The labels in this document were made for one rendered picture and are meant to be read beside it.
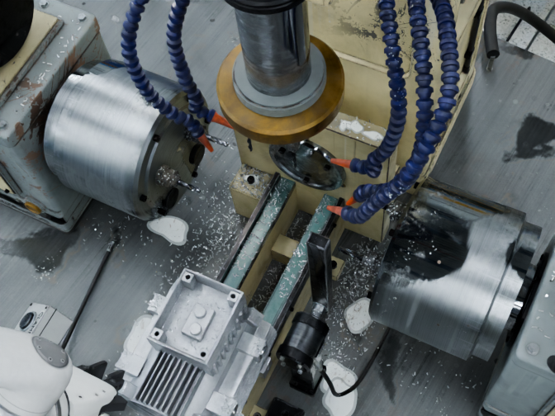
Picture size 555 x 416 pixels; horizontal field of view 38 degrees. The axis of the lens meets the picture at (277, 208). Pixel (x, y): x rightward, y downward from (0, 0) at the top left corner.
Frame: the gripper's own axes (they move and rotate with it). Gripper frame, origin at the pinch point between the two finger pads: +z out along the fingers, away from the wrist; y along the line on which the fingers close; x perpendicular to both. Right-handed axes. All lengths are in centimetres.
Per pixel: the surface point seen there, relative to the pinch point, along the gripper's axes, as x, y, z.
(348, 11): 60, 8, 23
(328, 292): 19.2, 21.0, 21.6
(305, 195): 29, 5, 51
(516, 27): 86, 24, 132
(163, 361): 1.8, 3.5, 10.6
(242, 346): 7.4, 12.6, 16.2
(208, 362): 5.8, 11.0, 7.5
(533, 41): 85, 29, 138
